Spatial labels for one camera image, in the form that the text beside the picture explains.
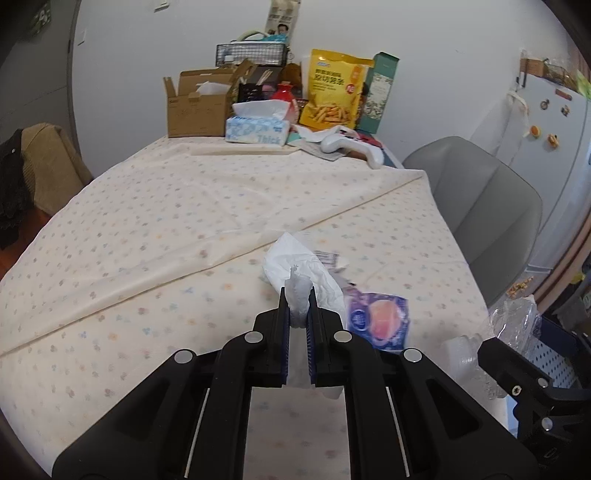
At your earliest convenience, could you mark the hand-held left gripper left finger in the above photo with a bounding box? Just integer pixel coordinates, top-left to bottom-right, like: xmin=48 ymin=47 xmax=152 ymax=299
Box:
xmin=52 ymin=286 xmax=291 ymax=480

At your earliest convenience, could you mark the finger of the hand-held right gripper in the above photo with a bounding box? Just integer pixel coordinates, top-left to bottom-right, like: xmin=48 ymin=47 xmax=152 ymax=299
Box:
xmin=526 ymin=318 xmax=583 ymax=388
xmin=477 ymin=339 xmax=561 ymax=435

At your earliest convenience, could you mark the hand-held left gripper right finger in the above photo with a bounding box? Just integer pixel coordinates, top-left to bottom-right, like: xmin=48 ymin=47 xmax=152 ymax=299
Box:
xmin=305 ymin=286 xmax=540 ymax=480

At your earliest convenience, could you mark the crushed clear plastic bottle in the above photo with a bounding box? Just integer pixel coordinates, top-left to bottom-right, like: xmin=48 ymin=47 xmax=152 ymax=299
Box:
xmin=441 ymin=295 xmax=542 ymax=400

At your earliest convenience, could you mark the purple snack packet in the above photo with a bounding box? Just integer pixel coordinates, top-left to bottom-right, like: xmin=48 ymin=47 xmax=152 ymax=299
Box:
xmin=342 ymin=291 xmax=410 ymax=354

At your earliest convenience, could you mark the white tissue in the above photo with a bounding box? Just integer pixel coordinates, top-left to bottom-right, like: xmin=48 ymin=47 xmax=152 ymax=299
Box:
xmin=262 ymin=232 xmax=348 ymax=324

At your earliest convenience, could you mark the grey upholstered chair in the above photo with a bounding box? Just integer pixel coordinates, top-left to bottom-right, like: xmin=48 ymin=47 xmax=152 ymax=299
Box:
xmin=402 ymin=136 xmax=544 ymax=305

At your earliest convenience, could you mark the white refrigerator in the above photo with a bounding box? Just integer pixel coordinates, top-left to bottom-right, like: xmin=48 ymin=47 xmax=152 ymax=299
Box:
xmin=501 ymin=74 xmax=591 ymax=273

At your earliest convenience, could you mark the white game controller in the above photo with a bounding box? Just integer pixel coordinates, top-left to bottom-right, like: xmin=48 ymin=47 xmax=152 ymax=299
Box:
xmin=321 ymin=126 xmax=385 ymax=169

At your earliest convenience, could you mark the blue tissue box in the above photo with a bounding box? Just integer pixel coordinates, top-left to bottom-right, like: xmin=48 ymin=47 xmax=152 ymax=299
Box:
xmin=225 ymin=100 xmax=293 ymax=146

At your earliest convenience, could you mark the hanging translucent bag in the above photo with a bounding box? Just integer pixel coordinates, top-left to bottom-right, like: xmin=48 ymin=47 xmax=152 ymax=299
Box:
xmin=471 ymin=90 xmax=532 ymax=167

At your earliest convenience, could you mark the open brown cardboard box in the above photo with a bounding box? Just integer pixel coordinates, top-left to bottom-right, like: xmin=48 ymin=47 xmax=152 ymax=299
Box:
xmin=163 ymin=59 xmax=257 ymax=138

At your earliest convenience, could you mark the red ceramic vase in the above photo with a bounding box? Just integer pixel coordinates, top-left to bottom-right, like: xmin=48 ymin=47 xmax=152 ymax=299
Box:
xmin=270 ymin=82 xmax=298 ymax=112

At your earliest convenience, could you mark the black holder with sticks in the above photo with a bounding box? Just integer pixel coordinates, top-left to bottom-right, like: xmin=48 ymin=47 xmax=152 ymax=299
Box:
xmin=238 ymin=69 xmax=282 ymax=103

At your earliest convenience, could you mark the yellow chips bag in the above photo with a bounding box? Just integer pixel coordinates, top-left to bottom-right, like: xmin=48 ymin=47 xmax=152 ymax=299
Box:
xmin=299 ymin=49 xmax=375 ymax=130

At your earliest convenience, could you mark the tall green box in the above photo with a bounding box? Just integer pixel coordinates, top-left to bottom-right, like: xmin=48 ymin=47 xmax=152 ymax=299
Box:
xmin=358 ymin=52 xmax=400 ymax=134

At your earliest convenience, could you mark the brown plush toy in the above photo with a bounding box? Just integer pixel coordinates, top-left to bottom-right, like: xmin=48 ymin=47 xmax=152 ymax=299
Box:
xmin=281 ymin=62 xmax=304 ymax=100

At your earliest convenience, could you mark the brown coat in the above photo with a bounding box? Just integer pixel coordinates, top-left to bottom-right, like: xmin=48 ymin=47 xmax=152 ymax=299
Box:
xmin=21 ymin=122 xmax=93 ymax=217

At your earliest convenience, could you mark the black garment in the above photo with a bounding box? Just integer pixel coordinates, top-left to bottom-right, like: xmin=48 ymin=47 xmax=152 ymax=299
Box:
xmin=0 ymin=129 xmax=35 ymax=250

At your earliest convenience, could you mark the grey door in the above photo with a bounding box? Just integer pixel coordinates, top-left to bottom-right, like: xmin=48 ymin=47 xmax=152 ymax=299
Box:
xmin=0 ymin=0 xmax=93 ymax=176

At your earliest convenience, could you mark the green hanging decoration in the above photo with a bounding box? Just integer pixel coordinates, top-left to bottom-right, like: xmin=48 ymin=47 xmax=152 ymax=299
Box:
xmin=28 ymin=0 xmax=51 ymax=35

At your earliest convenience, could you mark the black wire basket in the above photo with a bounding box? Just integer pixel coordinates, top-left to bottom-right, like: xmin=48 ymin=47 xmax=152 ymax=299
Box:
xmin=216 ymin=41 xmax=286 ymax=68

